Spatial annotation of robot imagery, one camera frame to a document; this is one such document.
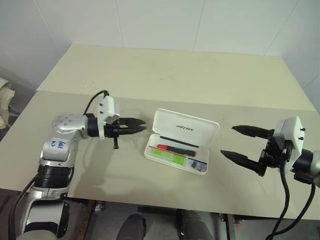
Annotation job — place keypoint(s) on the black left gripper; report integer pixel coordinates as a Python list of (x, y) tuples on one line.
[(110, 130)]

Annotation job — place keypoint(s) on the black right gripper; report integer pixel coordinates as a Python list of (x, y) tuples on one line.
[(275, 155)]

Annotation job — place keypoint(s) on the black marker with red cap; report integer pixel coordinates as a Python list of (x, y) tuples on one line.
[(180, 150)]

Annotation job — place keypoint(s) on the green highlighter pen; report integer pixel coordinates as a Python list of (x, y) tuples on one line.
[(177, 158)]

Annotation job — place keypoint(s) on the small dark blue item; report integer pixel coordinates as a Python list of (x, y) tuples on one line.
[(196, 165)]

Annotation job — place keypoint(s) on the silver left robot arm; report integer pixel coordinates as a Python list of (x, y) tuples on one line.
[(67, 125)]

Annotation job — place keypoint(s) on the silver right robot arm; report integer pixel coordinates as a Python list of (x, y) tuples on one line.
[(312, 162)]

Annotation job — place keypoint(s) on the white open pencil case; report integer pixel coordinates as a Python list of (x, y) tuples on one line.
[(185, 126)]

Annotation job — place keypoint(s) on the dark rounded shape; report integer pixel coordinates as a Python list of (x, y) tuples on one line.
[(132, 227)]

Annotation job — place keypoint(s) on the beige sack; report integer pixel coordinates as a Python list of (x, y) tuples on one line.
[(6, 100)]

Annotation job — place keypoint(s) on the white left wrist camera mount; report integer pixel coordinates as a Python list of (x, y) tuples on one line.
[(107, 107)]

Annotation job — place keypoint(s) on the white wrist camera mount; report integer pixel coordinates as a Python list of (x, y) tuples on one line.
[(107, 107), (295, 132)]

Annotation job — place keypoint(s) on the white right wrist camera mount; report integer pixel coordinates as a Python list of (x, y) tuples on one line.
[(295, 132)]

